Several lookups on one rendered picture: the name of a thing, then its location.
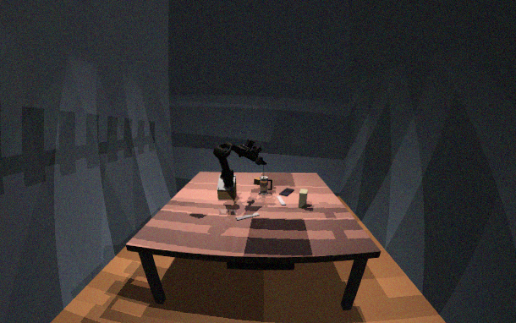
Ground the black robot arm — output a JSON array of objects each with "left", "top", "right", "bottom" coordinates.
[{"left": 213, "top": 139, "right": 262, "bottom": 187}]

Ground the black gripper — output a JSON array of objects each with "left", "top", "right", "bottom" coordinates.
[{"left": 246, "top": 152, "right": 266, "bottom": 165}]

